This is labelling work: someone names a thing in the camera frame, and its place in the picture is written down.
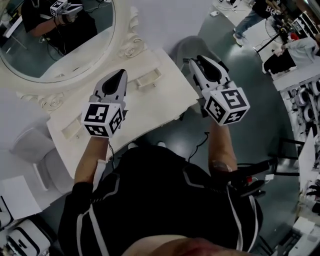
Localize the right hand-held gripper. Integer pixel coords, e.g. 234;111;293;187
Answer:
183;54;251;128

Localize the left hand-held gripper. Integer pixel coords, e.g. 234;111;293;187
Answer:
80;69;129;138

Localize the white ornate dressing table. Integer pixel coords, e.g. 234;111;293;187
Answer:
46;47;198;180

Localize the person's right forearm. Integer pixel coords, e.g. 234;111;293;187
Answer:
208;123;238;173

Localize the person's left forearm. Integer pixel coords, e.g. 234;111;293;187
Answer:
73;136;111;186

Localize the white oval ornate mirror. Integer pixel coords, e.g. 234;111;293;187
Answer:
0;0;148;113

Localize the black floor fan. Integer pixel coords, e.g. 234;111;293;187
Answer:
253;14;287;55

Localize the grey upholstered chair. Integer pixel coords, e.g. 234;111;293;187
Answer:
9;119;73;196

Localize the shelf of white robot parts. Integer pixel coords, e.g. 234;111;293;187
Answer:
279;74;320;141

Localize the black body-worn pack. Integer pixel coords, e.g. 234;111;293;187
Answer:
226;159;273;198

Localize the person's black shirt torso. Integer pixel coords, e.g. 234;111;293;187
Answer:
57;146;263;256

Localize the white table with black legs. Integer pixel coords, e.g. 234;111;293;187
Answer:
273;128;317;192

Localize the white box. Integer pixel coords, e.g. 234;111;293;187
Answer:
0;174;42;221

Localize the white black robot part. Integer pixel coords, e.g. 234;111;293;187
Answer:
0;217;51;256

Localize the grey chair with black frame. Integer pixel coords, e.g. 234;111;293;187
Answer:
169;35;221;73

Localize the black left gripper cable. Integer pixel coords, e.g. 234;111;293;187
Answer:
107;141;116;163

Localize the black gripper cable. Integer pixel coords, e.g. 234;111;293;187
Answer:
107;141;116;163
187;131;210;163

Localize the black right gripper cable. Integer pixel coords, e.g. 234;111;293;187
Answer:
187;131;210;163

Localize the white arm strap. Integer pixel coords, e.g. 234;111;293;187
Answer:
92;159;107;193

